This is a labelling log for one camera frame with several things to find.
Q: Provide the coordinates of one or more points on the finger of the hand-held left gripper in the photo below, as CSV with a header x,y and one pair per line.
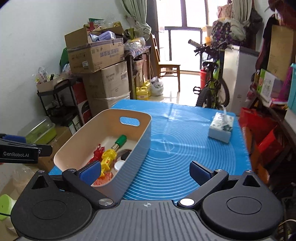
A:
x,y
15,139
45,150

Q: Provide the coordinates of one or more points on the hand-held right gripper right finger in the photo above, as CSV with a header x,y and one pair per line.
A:
x,y
200,172

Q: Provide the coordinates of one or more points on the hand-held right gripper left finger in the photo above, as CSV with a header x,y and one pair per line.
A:
x,y
90,172

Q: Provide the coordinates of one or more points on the orange scrub pad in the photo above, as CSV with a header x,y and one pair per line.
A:
x,y
105,179

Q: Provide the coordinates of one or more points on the red toy figure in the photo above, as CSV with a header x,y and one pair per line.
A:
x,y
97,154

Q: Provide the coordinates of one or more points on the yellow plastic toy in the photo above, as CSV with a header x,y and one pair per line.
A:
x,y
108,157

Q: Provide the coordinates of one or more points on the white pill bottle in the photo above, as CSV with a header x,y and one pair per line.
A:
x,y
119,165

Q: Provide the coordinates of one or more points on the dark round object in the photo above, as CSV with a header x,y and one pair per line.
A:
x,y
124,154

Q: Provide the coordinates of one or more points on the beige storage basket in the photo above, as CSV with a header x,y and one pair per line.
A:
x,y
111,120

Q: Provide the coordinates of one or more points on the flat cardboard box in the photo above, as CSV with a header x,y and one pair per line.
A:
x,y
57,139

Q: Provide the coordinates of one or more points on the green lidded container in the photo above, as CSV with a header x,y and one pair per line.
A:
x,y
39,132

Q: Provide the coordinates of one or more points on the blue silicone mat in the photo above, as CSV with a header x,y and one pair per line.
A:
x,y
173,162

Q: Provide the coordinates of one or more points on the floral tissue box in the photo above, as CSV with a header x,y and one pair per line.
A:
x,y
219,129

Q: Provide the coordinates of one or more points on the green plastic stool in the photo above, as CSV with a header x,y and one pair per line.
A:
x,y
5,206

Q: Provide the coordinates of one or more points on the black metal rack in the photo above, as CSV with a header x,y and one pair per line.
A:
x,y
57,97

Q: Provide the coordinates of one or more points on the red white carton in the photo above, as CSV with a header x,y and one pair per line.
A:
x,y
82,104

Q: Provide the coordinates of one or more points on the small cardboard box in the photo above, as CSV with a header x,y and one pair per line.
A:
x,y
50,84

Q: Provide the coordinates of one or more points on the red bag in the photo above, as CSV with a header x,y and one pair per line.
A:
x,y
256,125

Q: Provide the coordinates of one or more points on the green black bicycle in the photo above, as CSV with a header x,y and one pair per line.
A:
x,y
215,88

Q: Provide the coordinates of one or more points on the large taped cardboard box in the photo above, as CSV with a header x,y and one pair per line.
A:
x,y
106,85

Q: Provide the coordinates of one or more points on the red canister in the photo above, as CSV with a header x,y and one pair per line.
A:
x,y
203,80

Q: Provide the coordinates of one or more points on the yellow plastic jug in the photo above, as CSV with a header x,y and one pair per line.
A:
x,y
148,87
141,93

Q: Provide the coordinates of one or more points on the white plastic bag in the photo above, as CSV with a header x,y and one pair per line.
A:
x,y
157,88

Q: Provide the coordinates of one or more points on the white chest freezer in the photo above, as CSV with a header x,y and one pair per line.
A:
x,y
240,76

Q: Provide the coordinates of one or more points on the open cardboard box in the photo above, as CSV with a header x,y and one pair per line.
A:
x,y
97,55

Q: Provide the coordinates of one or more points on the orange drink bottle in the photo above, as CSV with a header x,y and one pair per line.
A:
x,y
256,80

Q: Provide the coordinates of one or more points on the wooden chair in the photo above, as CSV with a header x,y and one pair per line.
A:
x,y
168,66

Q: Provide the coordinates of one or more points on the green white carton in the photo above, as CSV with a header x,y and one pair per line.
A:
x,y
269,83

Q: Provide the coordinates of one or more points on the teal box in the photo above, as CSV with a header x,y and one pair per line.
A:
x,y
292,88

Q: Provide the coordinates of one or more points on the cluttered wooden table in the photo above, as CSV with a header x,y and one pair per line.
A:
x,y
138,52

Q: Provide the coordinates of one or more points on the floral cloth bag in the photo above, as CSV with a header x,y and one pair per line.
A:
x,y
220,32

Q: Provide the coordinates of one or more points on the tall brown cardboard box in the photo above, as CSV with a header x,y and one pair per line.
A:
x,y
279,53

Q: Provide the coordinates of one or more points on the pale green curtain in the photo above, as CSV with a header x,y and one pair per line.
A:
x,y
134,14

